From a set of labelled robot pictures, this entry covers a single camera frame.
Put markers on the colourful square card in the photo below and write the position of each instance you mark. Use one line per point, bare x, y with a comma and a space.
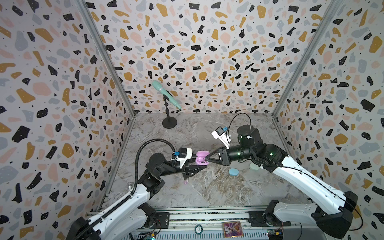
232, 229

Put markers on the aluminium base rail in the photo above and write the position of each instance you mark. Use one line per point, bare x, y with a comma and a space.
179, 224

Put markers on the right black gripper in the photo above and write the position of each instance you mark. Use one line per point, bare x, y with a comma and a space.
226, 154

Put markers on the round black white button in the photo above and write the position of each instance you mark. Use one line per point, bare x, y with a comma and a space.
198, 230

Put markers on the mint green earbud case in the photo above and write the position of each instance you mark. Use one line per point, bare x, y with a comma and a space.
254, 167

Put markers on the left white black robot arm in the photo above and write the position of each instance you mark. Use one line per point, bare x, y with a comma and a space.
132, 211

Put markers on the mint green microphone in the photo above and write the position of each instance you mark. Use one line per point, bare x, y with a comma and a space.
158, 86

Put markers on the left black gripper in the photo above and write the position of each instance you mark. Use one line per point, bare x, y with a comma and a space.
191, 172

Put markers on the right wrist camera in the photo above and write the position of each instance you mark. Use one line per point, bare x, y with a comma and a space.
221, 133

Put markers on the black microphone stand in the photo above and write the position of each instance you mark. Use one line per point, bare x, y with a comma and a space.
169, 122

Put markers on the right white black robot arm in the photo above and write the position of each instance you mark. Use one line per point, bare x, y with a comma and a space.
331, 209

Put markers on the pink earbud case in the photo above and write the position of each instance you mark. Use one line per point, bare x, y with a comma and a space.
200, 158

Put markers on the blue earbud case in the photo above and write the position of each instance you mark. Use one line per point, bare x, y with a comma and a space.
234, 172

